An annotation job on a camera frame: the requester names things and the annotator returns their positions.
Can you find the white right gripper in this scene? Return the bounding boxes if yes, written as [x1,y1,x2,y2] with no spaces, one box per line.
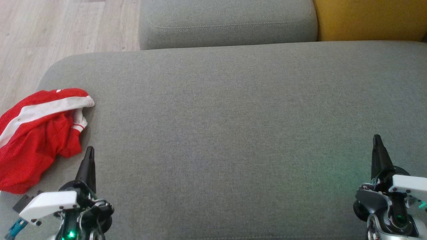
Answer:
[354,134,427,230]

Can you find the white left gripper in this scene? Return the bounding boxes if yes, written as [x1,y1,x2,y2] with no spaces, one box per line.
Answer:
[19,146,114,240]

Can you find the red and white shirt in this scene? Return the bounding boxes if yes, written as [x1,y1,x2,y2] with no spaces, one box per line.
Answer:
[0,88,95,194]

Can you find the yellow sofa cushion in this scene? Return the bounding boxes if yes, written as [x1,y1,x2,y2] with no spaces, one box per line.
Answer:
[313,0,427,42]

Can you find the grey sofa back cushion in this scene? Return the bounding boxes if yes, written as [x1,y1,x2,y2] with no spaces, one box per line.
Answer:
[138,0,318,50]

